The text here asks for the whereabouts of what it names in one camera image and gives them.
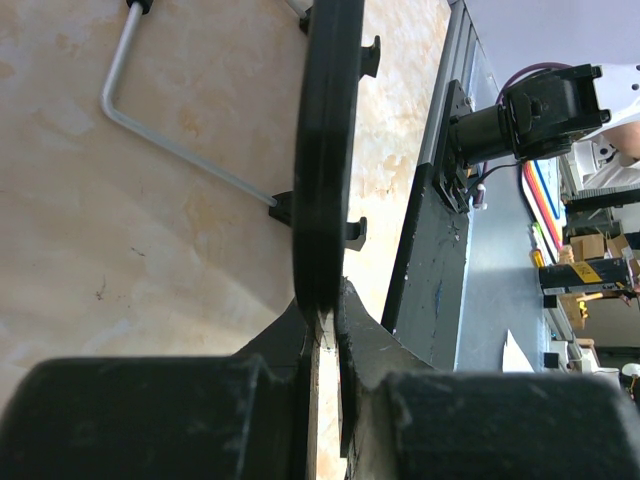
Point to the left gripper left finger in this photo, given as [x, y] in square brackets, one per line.
[260, 404]

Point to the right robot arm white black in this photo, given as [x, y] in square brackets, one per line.
[543, 115]

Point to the yellow black box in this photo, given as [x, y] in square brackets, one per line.
[587, 277]

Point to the black framed whiteboard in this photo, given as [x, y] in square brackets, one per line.
[324, 152]

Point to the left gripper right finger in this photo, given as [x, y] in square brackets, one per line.
[383, 387]

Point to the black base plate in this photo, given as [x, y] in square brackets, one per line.
[423, 305]

